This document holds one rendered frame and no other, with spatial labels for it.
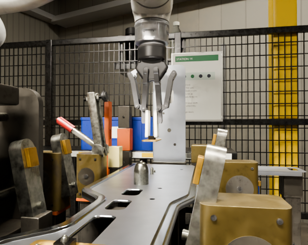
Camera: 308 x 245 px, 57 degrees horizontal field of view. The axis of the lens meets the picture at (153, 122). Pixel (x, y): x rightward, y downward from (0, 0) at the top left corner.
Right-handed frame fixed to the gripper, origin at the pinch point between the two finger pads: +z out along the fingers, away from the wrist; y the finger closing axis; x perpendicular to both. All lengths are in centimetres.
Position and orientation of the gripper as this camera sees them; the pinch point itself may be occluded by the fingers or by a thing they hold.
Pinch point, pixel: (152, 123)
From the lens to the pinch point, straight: 73.8
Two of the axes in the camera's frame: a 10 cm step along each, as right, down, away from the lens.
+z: 0.0, 10.0, 0.0
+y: 9.8, 0.0, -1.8
